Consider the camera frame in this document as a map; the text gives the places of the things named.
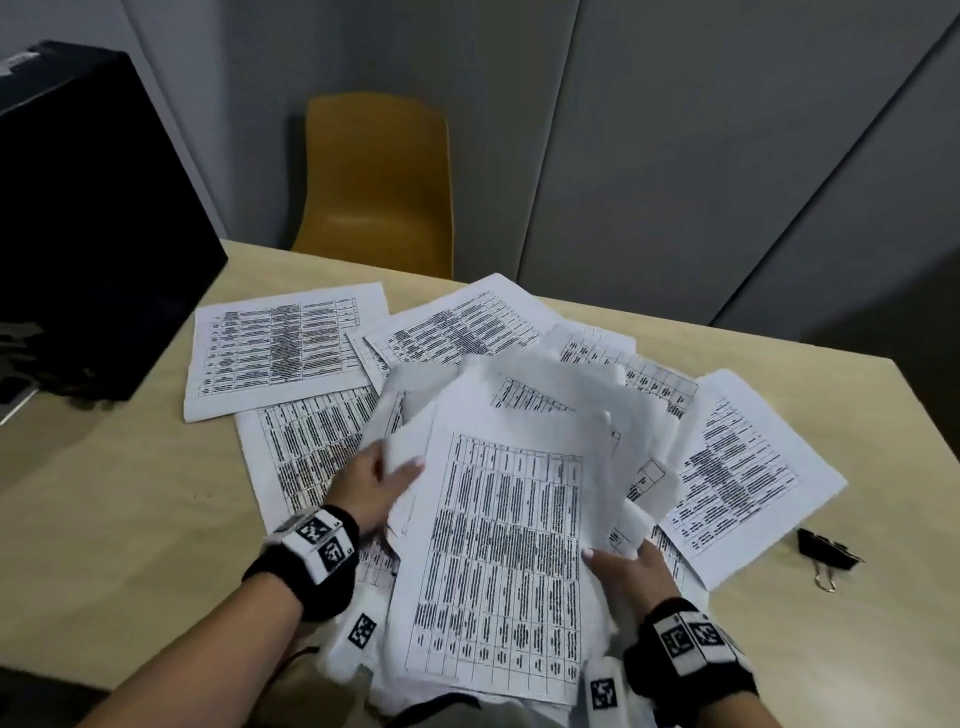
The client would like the person's right hand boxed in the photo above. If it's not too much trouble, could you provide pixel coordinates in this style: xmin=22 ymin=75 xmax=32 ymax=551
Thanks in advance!
xmin=581 ymin=539 xmax=680 ymax=628

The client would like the person's left hand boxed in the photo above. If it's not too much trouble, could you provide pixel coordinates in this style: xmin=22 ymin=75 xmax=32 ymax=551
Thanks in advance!
xmin=322 ymin=440 xmax=427 ymax=553

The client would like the white paper sheet with table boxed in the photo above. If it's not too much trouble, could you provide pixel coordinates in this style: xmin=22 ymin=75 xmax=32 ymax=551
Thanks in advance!
xmin=383 ymin=401 xmax=620 ymax=708

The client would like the stack of printed paper sheets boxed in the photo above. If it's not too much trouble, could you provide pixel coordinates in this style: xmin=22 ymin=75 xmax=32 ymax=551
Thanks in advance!
xmin=183 ymin=272 xmax=849 ymax=728

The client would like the black binder clip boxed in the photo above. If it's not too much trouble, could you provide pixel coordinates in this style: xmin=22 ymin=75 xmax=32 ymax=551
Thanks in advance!
xmin=796 ymin=527 xmax=866 ymax=594

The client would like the person's left forearm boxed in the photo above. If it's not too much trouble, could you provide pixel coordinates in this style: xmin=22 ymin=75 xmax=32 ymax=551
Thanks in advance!
xmin=74 ymin=577 xmax=301 ymax=728

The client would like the person's grey clothing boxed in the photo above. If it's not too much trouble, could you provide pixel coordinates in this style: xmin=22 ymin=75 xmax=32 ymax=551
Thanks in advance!
xmin=389 ymin=693 xmax=586 ymax=728

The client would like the black right wristband with markers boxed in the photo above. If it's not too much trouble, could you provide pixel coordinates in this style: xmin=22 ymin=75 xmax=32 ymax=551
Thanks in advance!
xmin=622 ymin=597 xmax=759 ymax=703

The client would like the yellow plastic chair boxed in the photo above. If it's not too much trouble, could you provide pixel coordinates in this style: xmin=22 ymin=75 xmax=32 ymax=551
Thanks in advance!
xmin=290 ymin=92 xmax=455 ymax=280

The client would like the silver flat device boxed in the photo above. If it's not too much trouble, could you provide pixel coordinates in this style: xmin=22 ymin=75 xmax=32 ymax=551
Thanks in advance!
xmin=0 ymin=382 xmax=39 ymax=427

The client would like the black computer tower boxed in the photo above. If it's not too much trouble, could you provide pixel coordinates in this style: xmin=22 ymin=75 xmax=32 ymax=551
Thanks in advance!
xmin=0 ymin=39 xmax=229 ymax=403

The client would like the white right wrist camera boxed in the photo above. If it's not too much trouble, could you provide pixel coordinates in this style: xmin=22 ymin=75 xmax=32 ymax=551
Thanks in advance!
xmin=581 ymin=656 xmax=631 ymax=721

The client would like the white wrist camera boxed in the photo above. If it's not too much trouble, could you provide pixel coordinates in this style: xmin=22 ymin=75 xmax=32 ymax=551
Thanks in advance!
xmin=341 ymin=584 xmax=391 ymax=661
xmin=581 ymin=656 xmax=631 ymax=721

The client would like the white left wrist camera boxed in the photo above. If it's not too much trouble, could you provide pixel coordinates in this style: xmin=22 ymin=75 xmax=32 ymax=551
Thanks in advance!
xmin=341 ymin=584 xmax=391 ymax=661

